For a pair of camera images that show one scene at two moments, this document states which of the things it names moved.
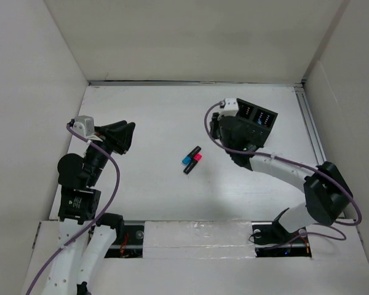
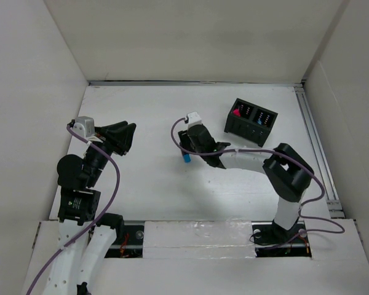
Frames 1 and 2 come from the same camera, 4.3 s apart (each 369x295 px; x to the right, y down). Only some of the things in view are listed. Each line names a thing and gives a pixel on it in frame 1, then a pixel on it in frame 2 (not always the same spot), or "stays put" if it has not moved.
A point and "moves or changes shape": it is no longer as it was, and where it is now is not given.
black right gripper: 214,123 to 185,140
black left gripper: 103,131 stays put
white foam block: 223,239 stays put
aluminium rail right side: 311,121 stays put
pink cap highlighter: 197,158 moves or changes shape
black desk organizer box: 259,120 stays put
